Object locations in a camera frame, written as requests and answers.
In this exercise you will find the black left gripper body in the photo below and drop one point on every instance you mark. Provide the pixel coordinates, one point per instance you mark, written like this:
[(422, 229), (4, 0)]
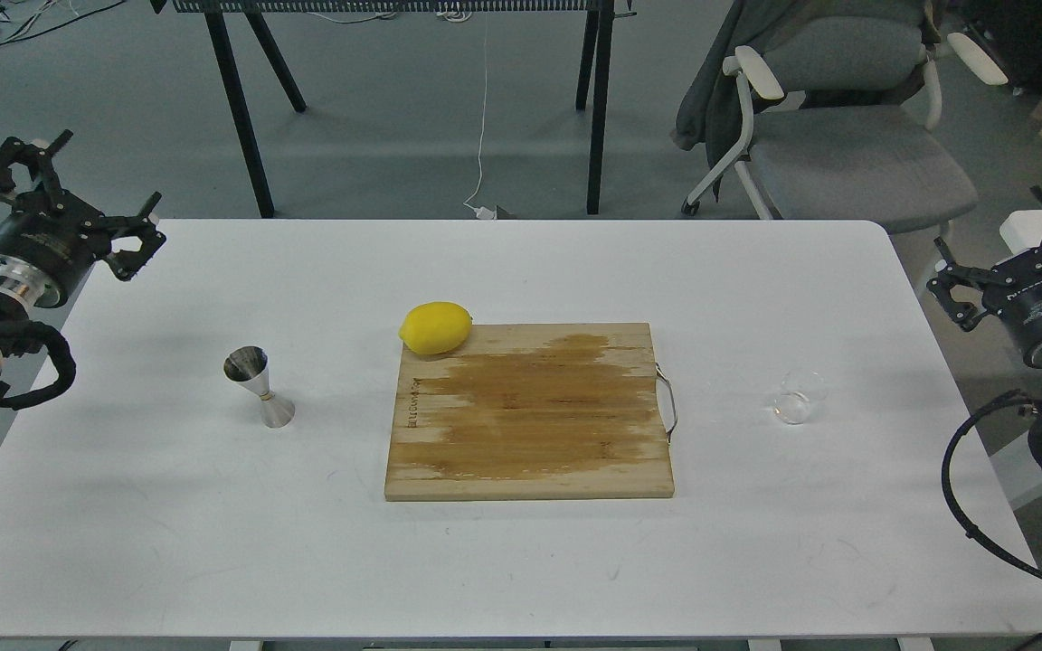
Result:
[(47, 247)]

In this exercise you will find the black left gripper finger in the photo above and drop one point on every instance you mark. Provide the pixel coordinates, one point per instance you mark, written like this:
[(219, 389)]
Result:
[(38, 160), (126, 263)]

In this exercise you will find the steel double jigger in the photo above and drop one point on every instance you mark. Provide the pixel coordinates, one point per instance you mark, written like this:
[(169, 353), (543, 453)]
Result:
[(248, 368)]

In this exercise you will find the clear glass cup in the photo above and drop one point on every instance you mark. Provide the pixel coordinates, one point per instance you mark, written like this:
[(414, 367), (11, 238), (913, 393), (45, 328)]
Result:
[(801, 395)]

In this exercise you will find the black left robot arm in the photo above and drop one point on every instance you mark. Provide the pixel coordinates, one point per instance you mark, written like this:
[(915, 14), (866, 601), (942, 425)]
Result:
[(21, 335)]

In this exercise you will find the grey office chair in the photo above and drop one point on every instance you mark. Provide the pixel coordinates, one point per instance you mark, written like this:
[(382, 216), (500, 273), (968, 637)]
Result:
[(837, 124)]

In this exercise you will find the yellow lemon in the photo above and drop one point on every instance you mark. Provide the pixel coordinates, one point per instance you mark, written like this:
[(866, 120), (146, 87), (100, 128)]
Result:
[(435, 328)]

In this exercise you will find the wooden cutting board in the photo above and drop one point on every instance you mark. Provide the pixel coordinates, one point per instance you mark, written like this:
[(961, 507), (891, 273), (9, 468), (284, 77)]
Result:
[(531, 411)]

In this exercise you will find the black frame table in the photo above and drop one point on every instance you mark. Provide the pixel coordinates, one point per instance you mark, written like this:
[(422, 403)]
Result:
[(346, 109)]

